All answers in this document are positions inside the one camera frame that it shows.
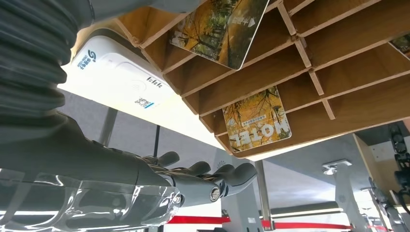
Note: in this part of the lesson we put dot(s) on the white card reader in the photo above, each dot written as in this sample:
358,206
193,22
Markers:
112,73

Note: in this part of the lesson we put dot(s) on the thin dark pole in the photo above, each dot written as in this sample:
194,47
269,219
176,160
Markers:
156,141

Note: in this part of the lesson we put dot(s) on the grey partition panel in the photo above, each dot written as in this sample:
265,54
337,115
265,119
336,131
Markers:
134,137

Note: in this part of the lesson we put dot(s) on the red barrier belt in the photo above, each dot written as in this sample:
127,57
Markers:
198,220

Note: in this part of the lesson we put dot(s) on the wooden cabinet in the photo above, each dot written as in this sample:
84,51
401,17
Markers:
378,179

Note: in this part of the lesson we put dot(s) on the black mechanical stand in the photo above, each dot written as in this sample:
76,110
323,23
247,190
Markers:
398,150

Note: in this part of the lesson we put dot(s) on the chrome stanchion post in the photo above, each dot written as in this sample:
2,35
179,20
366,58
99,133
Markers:
108,126
264,192

